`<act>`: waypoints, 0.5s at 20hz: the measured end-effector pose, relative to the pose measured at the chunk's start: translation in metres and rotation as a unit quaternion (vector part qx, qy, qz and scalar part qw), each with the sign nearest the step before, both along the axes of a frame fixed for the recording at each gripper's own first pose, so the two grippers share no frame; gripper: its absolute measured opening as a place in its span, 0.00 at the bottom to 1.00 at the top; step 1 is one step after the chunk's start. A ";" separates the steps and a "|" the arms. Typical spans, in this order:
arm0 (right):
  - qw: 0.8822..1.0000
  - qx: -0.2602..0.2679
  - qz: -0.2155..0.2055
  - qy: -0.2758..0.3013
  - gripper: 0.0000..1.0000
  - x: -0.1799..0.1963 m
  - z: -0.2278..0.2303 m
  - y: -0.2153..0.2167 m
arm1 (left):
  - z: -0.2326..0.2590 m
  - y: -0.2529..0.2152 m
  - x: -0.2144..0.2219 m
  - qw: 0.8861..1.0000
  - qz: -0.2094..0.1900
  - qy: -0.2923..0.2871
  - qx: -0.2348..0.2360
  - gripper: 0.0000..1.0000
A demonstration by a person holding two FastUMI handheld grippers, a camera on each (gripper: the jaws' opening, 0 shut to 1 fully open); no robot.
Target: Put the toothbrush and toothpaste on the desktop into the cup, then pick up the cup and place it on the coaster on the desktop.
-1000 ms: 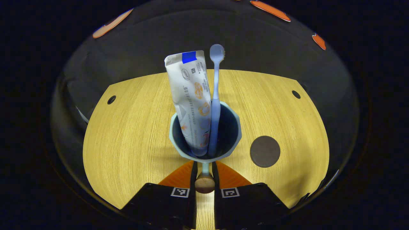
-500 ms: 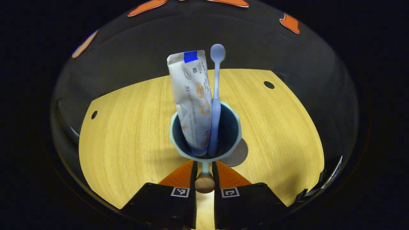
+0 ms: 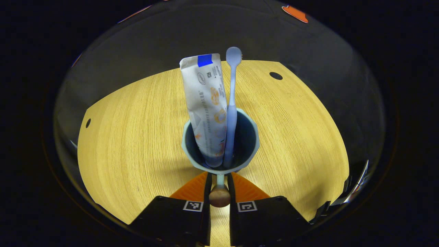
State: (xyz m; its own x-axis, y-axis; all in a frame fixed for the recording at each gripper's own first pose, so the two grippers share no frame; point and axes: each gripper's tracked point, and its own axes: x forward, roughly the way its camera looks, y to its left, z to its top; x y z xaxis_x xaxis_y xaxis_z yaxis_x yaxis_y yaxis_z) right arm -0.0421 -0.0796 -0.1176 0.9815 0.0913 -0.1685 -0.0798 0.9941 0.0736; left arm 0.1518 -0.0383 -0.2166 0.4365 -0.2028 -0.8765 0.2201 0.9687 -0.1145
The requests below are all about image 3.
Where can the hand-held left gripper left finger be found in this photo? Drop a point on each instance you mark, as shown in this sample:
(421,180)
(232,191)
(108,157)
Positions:
(171,223)

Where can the wooden desktop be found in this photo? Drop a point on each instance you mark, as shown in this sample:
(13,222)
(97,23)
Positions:
(137,137)

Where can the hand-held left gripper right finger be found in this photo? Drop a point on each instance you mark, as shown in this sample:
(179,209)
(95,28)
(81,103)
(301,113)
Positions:
(267,223)

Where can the light blue toothbrush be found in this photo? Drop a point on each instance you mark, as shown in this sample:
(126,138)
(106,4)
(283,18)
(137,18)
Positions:
(232,120)

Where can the white toothpaste tube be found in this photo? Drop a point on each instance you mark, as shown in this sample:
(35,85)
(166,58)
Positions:
(204,103)

